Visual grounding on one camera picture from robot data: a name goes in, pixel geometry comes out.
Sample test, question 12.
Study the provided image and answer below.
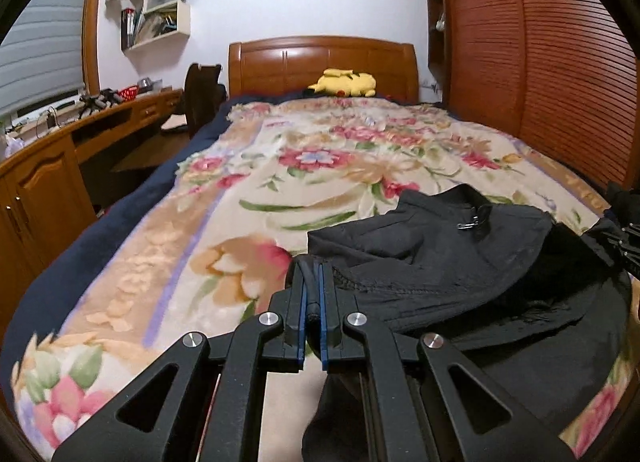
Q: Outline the dark brown chair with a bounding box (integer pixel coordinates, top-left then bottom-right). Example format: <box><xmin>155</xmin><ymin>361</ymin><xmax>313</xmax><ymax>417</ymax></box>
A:
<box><xmin>160</xmin><ymin>62</ymin><xmax>227</xmax><ymax>140</ymax></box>

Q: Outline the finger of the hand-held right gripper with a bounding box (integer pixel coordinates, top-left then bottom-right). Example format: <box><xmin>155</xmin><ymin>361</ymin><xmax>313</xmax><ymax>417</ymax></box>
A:
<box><xmin>582</xmin><ymin>222</ymin><xmax>640</xmax><ymax>279</ymax></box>

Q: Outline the wooden louvered wardrobe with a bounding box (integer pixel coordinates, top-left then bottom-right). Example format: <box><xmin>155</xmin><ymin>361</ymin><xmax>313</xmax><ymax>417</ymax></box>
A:
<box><xmin>422</xmin><ymin>0</ymin><xmax>640</xmax><ymax>193</ymax></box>

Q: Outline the row of books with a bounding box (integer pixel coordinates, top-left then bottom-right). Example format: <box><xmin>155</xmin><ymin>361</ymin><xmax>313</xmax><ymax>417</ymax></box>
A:
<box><xmin>121</xmin><ymin>9</ymin><xmax>146</xmax><ymax>49</ymax></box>

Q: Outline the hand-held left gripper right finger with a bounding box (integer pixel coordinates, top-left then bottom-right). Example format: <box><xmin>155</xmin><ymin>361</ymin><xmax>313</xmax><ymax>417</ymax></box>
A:
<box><xmin>318</xmin><ymin>262</ymin><xmax>576</xmax><ymax>462</ymax></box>

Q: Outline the grey window blind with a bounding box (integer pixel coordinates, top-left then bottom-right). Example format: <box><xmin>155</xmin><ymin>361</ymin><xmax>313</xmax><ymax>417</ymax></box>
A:
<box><xmin>0</xmin><ymin>0</ymin><xmax>98</xmax><ymax>118</ymax></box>

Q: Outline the wooden desk with cabinets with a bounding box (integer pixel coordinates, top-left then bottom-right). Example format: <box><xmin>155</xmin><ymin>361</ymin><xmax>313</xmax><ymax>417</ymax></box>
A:
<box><xmin>0</xmin><ymin>88</ymin><xmax>186</xmax><ymax>323</ymax></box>

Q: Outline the dark cloth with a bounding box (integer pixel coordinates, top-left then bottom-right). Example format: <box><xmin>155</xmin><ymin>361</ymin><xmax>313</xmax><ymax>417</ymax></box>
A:
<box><xmin>606</xmin><ymin>182</ymin><xmax>640</xmax><ymax>227</ymax></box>

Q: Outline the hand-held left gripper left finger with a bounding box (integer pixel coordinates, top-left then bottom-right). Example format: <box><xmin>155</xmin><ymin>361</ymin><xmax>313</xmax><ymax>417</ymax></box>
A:
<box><xmin>50</xmin><ymin>259</ymin><xmax>307</xmax><ymax>462</ymax></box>

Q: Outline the wooden bed headboard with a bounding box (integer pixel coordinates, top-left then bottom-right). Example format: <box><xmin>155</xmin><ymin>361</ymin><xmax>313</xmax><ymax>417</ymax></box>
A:
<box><xmin>227</xmin><ymin>36</ymin><xmax>420</xmax><ymax>103</ymax></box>

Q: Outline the yellow plush toy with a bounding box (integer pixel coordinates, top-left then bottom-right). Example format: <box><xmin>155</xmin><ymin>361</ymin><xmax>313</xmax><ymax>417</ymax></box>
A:
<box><xmin>306</xmin><ymin>68</ymin><xmax>378</xmax><ymax>98</ymax></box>

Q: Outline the navy bed sheet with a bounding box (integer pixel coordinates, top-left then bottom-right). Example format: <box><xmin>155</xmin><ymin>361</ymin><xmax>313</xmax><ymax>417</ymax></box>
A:
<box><xmin>0</xmin><ymin>94</ymin><xmax>251</xmax><ymax>378</ymax></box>

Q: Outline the white wall shelf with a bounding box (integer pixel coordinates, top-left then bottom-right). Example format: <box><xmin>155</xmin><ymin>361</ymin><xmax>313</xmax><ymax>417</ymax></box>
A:
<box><xmin>120</xmin><ymin>0</ymin><xmax>194</xmax><ymax>52</ymax></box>

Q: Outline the wooden window frame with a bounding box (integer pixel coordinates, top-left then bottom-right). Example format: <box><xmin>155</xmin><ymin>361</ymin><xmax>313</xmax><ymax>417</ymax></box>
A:
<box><xmin>81</xmin><ymin>0</ymin><xmax>112</xmax><ymax>93</ymax></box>

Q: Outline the floral blanket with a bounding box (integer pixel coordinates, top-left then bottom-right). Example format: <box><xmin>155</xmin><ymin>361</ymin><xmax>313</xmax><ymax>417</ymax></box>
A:
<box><xmin>10</xmin><ymin>94</ymin><xmax>640</xmax><ymax>462</ymax></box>

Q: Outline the black zip jacket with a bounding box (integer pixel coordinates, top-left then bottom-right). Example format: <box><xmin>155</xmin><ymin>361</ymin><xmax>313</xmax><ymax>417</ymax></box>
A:
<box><xmin>300</xmin><ymin>183</ymin><xmax>636</xmax><ymax>462</ymax></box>

